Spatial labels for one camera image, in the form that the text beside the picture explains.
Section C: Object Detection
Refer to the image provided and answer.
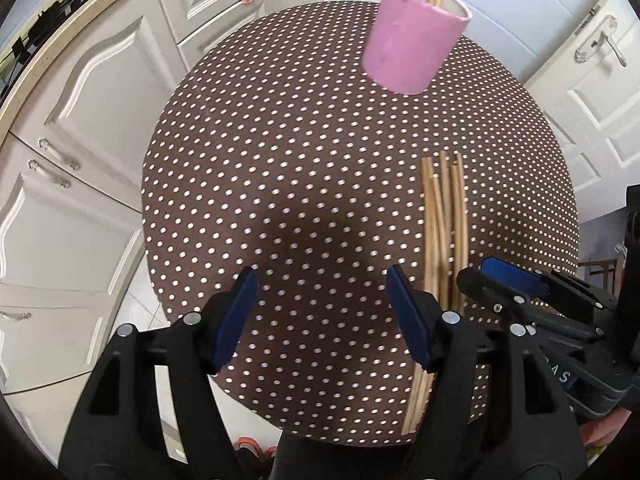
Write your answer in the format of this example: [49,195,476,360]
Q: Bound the pink cylindrical utensil holder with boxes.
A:
[361,0,472,96]

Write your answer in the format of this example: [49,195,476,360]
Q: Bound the cream base kitchen cabinets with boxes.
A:
[1,0,316,394]

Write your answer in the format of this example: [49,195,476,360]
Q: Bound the black gas stove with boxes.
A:
[1,0,89,103]

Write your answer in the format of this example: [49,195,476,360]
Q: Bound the silver door handle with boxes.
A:
[574,14,628,67]

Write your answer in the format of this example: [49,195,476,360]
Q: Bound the white panel door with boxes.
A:
[526,0,639,209]

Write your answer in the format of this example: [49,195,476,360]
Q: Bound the brown polka dot tablecloth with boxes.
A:
[141,1,579,446]

